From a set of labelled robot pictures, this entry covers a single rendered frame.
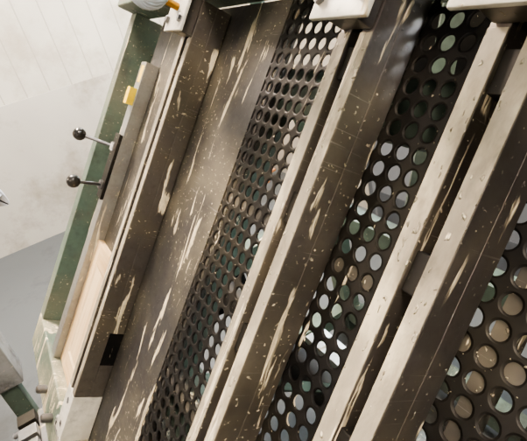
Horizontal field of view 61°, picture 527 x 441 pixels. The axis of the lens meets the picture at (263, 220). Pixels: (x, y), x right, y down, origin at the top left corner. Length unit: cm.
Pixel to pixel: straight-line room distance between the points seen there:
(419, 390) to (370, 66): 35
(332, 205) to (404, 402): 24
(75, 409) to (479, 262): 103
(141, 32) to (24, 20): 309
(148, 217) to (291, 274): 56
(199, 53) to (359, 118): 55
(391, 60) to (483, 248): 26
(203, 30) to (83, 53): 371
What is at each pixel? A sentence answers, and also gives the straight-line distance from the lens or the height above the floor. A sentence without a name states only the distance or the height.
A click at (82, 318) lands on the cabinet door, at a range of 146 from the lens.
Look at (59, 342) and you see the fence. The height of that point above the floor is 94.
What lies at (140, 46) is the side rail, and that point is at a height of 167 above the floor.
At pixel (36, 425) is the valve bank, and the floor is 76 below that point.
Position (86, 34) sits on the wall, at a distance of 472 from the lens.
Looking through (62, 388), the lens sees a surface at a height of 90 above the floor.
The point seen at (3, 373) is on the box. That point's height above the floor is 82.
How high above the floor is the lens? 179
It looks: 28 degrees down
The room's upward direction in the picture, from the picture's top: 15 degrees counter-clockwise
